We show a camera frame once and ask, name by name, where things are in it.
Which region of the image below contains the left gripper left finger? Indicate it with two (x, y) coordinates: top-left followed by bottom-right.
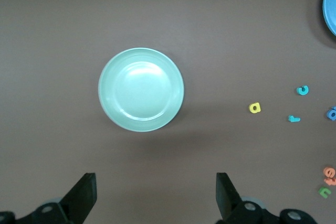
(0, 173), (97, 224)

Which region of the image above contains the light green plate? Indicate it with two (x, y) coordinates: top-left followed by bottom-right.
(98, 47), (185, 133)

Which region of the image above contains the yellow foam letter a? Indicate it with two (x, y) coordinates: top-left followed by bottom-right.
(248, 102), (261, 114)

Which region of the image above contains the green foam letter u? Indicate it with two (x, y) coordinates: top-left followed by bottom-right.
(318, 187), (332, 198)

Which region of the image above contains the orange foam letter e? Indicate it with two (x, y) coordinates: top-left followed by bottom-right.
(323, 166), (336, 179)

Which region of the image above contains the brown table cover sheet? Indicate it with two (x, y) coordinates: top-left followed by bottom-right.
(0, 0), (336, 224)

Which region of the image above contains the teal foam letter c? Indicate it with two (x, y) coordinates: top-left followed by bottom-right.
(296, 84), (310, 95)

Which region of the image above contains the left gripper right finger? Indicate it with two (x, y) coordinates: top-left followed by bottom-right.
(215, 173), (318, 224)

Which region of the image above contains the blue plate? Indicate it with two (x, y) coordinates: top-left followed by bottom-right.
(322, 0), (336, 37)

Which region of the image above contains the blue letter Q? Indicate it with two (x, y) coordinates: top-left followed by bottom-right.
(325, 106), (336, 121)

